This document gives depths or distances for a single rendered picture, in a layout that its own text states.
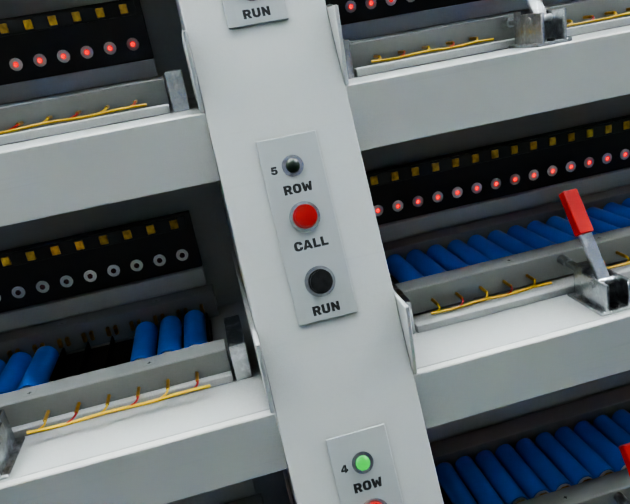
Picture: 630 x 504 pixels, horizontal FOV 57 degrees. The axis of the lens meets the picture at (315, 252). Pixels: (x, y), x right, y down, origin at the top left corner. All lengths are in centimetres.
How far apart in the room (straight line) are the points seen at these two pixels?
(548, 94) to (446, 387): 22
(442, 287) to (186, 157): 22
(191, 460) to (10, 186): 21
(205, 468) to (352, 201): 20
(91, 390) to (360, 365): 19
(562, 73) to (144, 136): 29
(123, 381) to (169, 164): 15
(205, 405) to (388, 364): 13
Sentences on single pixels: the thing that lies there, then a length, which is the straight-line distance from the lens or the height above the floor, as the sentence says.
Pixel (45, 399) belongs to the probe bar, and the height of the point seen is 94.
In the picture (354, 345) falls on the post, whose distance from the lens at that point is 39.
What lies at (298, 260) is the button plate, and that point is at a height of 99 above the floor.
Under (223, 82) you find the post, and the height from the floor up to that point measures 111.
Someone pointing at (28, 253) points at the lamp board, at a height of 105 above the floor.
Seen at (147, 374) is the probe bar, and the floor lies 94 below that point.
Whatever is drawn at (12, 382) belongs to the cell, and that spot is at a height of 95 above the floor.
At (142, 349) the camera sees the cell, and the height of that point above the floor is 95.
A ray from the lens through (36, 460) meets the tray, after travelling 43.
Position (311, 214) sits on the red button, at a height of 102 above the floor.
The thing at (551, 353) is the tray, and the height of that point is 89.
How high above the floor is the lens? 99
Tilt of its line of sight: level
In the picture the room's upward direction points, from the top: 13 degrees counter-clockwise
